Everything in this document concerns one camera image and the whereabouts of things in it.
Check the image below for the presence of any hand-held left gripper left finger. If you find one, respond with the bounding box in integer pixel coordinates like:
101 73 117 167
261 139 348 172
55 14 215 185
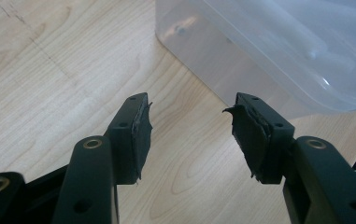
104 91 153 186

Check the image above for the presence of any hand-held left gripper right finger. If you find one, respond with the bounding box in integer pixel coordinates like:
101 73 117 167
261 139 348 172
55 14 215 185
222 91 296 185

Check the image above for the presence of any clear plastic storage box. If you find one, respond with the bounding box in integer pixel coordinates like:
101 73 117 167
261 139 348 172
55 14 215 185
154 0 356 120

